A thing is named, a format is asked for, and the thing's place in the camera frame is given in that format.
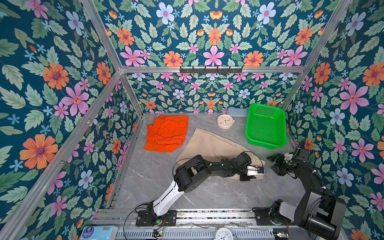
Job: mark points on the black wall hook rail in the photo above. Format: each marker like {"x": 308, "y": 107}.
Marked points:
{"x": 210, "y": 70}

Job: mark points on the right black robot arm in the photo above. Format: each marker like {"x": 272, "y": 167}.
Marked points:
{"x": 319, "y": 212}

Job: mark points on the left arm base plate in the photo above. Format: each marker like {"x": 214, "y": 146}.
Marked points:
{"x": 168, "y": 217}

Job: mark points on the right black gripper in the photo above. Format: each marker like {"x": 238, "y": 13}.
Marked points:
{"x": 278, "y": 158}

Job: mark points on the orange shorts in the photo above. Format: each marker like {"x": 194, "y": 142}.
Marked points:
{"x": 167, "y": 133}

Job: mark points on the beige shorts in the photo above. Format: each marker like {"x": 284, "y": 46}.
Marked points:
{"x": 214, "y": 148}

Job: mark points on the white clock at bottom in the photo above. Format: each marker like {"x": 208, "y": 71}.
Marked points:
{"x": 223, "y": 234}

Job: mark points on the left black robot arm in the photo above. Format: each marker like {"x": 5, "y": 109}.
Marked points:
{"x": 191, "y": 174}

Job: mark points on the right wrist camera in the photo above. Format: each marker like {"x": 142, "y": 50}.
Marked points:
{"x": 288, "y": 156}

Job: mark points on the blue tissue pack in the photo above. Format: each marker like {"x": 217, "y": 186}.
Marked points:
{"x": 99, "y": 233}

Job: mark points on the aluminium mounting rail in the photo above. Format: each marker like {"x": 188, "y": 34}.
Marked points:
{"x": 201, "y": 217}

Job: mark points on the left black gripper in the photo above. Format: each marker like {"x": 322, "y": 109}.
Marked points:
{"x": 246, "y": 177}

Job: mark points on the pink round alarm clock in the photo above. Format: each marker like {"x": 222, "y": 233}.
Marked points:
{"x": 225, "y": 121}

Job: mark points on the grey rectangular box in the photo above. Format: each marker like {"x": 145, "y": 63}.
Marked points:
{"x": 238, "y": 112}

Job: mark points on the green plastic basket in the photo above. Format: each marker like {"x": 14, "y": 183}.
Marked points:
{"x": 266, "y": 126}

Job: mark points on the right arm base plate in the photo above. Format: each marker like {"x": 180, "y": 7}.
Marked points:
{"x": 268, "y": 217}

